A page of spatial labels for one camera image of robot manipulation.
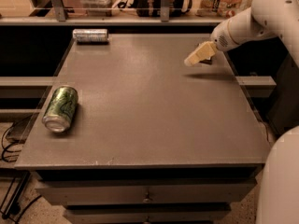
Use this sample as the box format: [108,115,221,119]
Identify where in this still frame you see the green soda can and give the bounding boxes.
[42,86,78,133]

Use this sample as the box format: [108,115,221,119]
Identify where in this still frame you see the colourful snack bag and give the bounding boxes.
[196,0,261,19]

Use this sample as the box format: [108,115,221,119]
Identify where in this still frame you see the black cables left floor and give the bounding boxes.
[0,115,41,224]

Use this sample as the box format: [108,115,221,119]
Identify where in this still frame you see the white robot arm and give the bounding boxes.
[184,0,299,224]

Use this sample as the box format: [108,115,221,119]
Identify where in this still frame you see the black bag on shelf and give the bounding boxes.
[131,0,192,17]

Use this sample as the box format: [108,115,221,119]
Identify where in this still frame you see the upper drawer knob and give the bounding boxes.
[143,195,152,203]

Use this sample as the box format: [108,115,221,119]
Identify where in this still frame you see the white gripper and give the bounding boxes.
[184,21,235,66]

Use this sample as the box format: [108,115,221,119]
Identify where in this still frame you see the black rxbar chocolate wrapper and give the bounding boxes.
[200,42,215,63]

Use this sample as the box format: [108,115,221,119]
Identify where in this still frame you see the grey metal shelf rail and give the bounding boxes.
[0,0,224,27]

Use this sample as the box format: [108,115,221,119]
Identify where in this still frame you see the silver soda can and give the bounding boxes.
[72,29,108,43]

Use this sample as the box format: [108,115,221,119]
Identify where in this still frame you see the grey drawer cabinet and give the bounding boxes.
[16,35,269,224]

